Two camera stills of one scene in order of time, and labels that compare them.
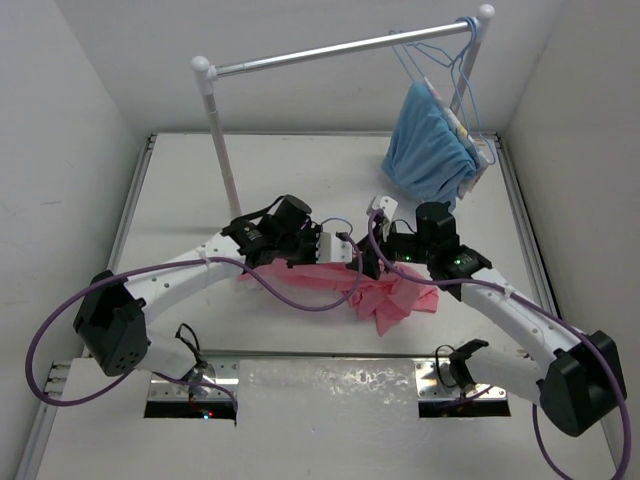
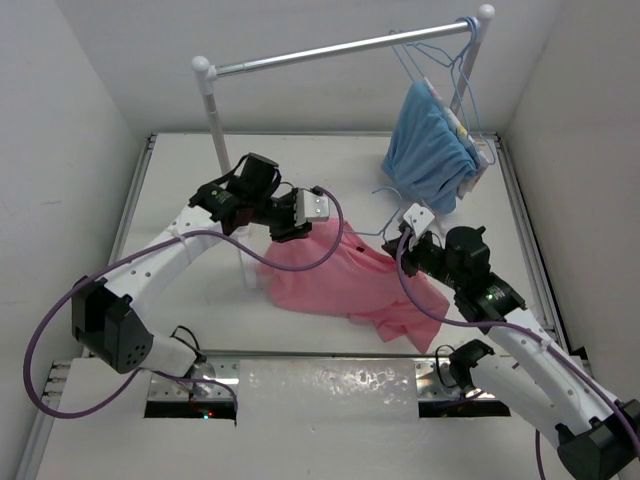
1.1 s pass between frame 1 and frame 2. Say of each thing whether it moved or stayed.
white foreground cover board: stayed
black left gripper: moved
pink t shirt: moved
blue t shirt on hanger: stayed
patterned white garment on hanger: stayed
